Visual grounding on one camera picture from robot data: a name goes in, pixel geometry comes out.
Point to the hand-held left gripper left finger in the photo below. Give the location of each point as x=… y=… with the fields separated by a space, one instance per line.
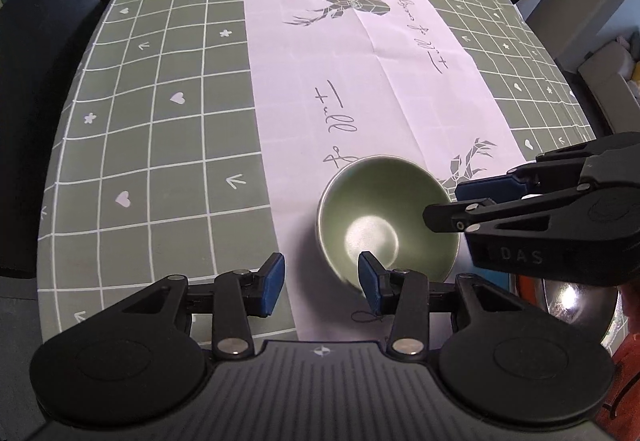
x=272 y=277

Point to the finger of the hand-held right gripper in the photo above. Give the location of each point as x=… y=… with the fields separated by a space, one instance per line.
x=485 y=188
x=450 y=216

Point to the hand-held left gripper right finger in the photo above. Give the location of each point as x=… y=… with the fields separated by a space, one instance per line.
x=369 y=282

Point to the orange steel-lined bowl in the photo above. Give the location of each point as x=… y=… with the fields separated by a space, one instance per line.
x=575 y=316

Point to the green ceramic bowl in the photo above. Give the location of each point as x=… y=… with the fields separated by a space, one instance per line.
x=360 y=201

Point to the white sofa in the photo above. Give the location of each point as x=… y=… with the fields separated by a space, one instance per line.
x=607 y=86

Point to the white deer print table runner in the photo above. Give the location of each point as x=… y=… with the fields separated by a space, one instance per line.
x=350 y=71

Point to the green checked tablecloth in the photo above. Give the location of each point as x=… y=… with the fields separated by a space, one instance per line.
x=150 y=121

